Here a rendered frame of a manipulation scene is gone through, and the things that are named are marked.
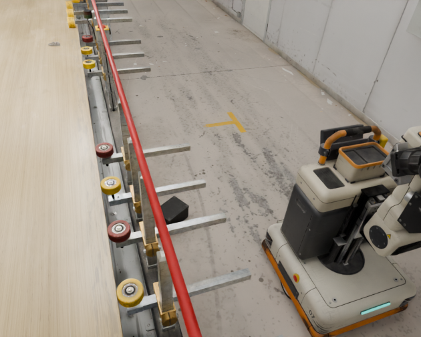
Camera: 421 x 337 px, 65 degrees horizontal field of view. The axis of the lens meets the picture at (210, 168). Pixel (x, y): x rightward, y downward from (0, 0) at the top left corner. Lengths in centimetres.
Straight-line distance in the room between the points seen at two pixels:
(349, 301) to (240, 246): 77
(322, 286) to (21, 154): 161
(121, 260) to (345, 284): 118
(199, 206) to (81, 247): 146
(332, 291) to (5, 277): 149
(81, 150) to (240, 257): 124
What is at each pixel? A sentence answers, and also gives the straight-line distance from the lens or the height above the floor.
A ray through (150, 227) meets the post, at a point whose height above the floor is 94.
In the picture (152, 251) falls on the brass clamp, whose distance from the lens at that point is 125.
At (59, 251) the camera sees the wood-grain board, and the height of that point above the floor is 90.
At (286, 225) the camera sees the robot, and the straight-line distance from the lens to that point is 199.
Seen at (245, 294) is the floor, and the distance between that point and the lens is 215.
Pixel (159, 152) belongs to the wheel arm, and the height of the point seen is 84.
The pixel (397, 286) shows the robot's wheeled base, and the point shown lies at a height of 28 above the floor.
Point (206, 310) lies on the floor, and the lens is 208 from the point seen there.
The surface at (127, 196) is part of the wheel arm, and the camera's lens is 148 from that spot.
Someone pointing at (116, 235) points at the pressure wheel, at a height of 91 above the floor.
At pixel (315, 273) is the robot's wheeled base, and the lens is 199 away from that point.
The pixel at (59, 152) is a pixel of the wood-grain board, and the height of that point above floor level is 90.
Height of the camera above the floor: 185
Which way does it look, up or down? 40 degrees down
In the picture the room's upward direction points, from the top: 5 degrees clockwise
